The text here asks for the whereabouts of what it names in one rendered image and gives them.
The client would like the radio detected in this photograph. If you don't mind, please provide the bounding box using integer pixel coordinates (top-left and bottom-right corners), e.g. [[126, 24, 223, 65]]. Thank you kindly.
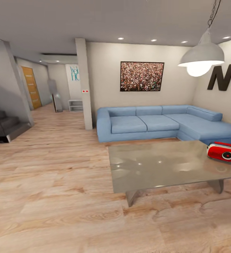
[[206, 142, 231, 162]]

